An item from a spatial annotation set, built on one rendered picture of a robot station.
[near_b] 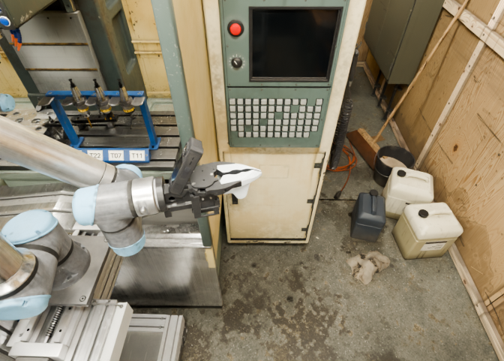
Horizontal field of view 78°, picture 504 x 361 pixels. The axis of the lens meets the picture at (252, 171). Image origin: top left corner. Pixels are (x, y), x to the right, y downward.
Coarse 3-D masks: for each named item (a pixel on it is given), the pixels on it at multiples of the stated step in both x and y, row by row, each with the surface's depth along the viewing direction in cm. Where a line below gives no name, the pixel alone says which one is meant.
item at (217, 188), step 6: (240, 180) 61; (210, 186) 60; (216, 186) 60; (222, 186) 60; (228, 186) 60; (234, 186) 61; (240, 186) 62; (210, 192) 60; (216, 192) 60; (222, 192) 60
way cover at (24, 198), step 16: (0, 192) 172; (16, 192) 170; (32, 192) 168; (48, 192) 167; (64, 192) 166; (0, 208) 165; (16, 208) 164; (32, 208) 162; (48, 208) 160; (64, 208) 161; (0, 224) 159
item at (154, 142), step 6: (144, 102) 153; (144, 108) 155; (144, 114) 158; (150, 114) 162; (144, 120) 160; (150, 120) 162; (150, 126) 163; (150, 132) 166; (150, 138) 169; (156, 138) 172; (150, 144) 173; (156, 144) 172
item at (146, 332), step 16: (144, 320) 173; (160, 320) 173; (176, 320) 173; (128, 336) 169; (144, 336) 169; (160, 336) 169; (176, 336) 167; (128, 352) 163; (144, 352) 163; (160, 352) 162; (176, 352) 163
